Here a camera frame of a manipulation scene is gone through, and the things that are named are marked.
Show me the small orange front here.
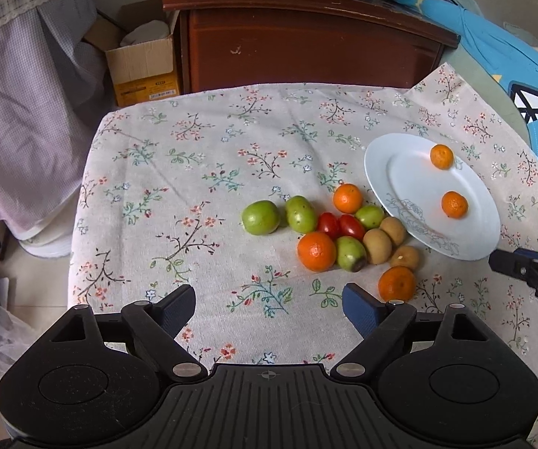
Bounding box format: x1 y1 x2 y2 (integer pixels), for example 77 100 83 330
377 266 417 302

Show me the small orange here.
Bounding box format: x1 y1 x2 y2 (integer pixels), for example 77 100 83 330
333 183 363 215
429 144 455 170
377 266 417 302

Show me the brown kiwi front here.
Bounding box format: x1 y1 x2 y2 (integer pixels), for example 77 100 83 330
389 245 421 271

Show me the brown kiwi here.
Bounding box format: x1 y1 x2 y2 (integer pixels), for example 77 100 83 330
363 228 392 265
389 245 421 271
380 216 407 247

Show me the green fruit front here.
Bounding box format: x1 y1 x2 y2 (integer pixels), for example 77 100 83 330
336 236 367 273

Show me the large orange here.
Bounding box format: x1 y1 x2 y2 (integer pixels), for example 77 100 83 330
440 190 469 219

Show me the red tomato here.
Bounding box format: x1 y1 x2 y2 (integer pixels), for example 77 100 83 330
338 214 366 241
317 212 341 241

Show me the small green fruit back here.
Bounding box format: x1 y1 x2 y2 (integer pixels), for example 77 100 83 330
354 205 385 230

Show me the small orange back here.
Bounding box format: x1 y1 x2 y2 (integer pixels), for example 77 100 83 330
333 183 363 215

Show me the white fan base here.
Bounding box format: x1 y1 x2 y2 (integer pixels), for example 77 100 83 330
18 193 78 259

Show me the white plate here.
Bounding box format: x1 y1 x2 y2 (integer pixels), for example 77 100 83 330
364 133 500 262

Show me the blue plush pillow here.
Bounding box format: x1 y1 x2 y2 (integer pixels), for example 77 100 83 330
394 0 538 157

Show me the purple checked cloth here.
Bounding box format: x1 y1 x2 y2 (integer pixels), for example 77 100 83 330
0 0 107 239

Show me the cardboard box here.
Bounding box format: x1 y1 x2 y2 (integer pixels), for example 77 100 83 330
84 0 180 107

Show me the brown wooden cabinet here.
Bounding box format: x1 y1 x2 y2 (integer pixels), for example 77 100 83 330
162 0 460 93

